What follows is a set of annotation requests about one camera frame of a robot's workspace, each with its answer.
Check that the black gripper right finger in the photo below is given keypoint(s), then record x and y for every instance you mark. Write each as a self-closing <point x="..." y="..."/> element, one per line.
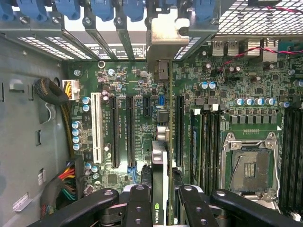
<point x="196" y="208"/>

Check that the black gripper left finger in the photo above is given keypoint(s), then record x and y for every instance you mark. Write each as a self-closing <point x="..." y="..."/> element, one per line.
<point x="138" y="205"/>

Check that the black RAM slot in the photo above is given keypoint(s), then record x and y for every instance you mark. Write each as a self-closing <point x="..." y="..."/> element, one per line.
<point x="291" y="153"/>
<point x="205" y="151"/>
<point x="212" y="151"/>
<point x="284" y="153"/>
<point x="218" y="142"/>
<point x="299" y="153"/>

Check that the black mainboard power connector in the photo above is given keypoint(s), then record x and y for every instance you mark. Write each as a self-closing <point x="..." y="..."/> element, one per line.
<point x="79" y="177"/>

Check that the CPU socket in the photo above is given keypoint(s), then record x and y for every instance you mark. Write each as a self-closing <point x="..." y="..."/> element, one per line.
<point x="251" y="165"/>

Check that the metal socket cover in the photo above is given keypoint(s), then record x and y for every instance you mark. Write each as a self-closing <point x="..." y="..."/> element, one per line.
<point x="268" y="196"/>

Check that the long black expansion slot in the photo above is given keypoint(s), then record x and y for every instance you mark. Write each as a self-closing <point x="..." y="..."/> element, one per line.
<point x="180" y="130"/>
<point x="114" y="130"/>
<point x="131" y="130"/>

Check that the socket locking lever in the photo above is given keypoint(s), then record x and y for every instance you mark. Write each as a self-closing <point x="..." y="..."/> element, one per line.
<point x="276" y="179"/>

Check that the white expansion slot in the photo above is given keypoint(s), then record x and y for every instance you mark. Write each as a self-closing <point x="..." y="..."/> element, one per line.
<point x="97" y="127"/>

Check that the short black expansion slot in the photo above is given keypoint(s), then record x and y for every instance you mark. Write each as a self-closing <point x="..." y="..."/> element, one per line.
<point x="147" y="106"/>

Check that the blue expansion slot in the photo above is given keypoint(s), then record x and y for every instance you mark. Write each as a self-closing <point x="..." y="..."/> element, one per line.
<point x="162" y="100"/>

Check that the green motherboard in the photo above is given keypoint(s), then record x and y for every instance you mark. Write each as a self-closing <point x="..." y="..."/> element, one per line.
<point x="132" y="78"/>

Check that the white power connector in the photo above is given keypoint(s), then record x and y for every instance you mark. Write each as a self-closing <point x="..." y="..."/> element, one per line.
<point x="74" y="89"/>

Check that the dark grey open PC case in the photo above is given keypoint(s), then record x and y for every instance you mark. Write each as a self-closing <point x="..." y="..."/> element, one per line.
<point x="23" y="118"/>

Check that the perforated metal slot cover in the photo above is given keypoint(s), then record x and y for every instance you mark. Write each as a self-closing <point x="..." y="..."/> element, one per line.
<point x="71" y="47"/>
<point x="187" y="48"/>
<point x="45" y="46"/>

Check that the silver port housing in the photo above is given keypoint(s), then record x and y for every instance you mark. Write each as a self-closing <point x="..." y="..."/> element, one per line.
<point x="232" y="48"/>
<point x="254" y="47"/>
<point x="217" y="48"/>

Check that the blue card retention clip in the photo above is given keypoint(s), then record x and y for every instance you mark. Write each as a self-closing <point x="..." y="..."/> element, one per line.
<point x="6" y="10"/>
<point x="102" y="10"/>
<point x="133" y="10"/>
<point x="66" y="9"/>
<point x="203" y="10"/>
<point x="171" y="2"/>
<point x="32" y="10"/>

